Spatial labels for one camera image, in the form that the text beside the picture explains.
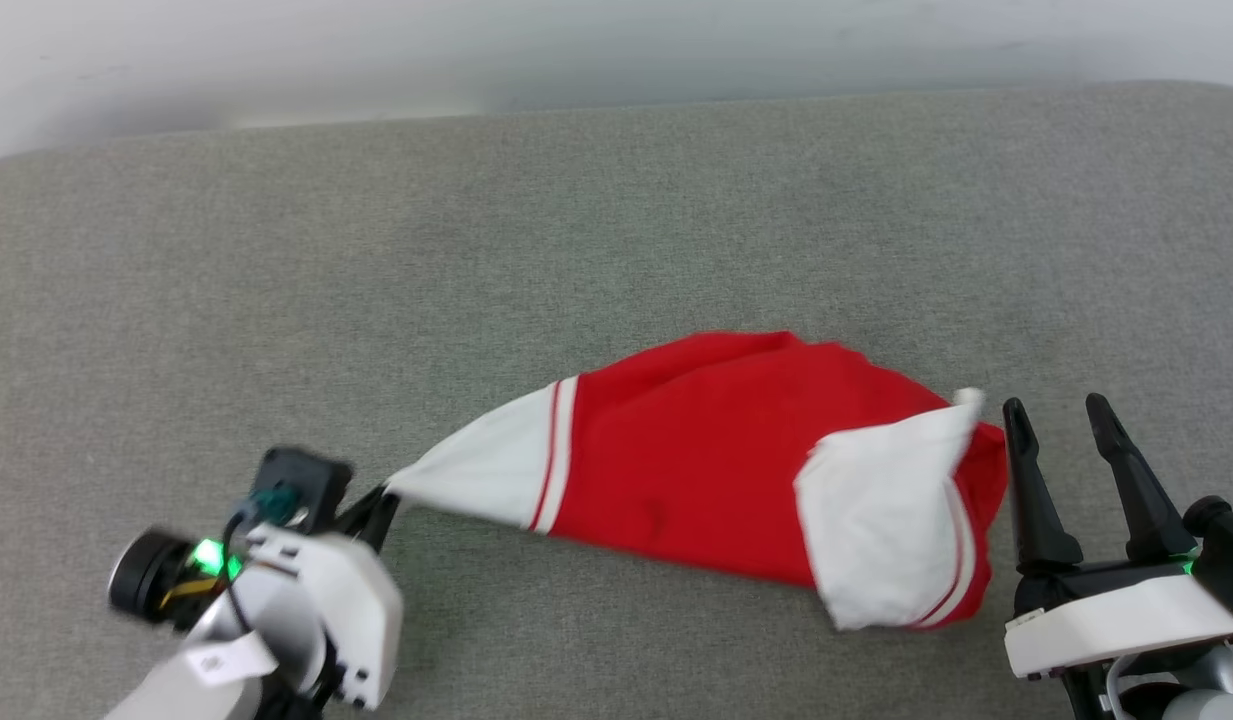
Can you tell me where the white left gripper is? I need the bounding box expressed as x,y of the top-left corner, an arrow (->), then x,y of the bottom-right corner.
109,489 -> 405,713

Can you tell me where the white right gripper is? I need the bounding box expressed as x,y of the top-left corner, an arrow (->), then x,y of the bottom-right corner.
1002,392 -> 1233,682

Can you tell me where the red white basketball jersey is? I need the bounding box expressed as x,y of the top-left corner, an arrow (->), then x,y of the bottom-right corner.
384,330 -> 1009,633

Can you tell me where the grey fabric sofa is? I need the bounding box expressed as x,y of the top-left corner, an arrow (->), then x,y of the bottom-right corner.
0,80 -> 1233,720

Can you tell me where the white paper label tag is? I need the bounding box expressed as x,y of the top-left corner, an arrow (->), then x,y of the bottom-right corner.
181,632 -> 277,689

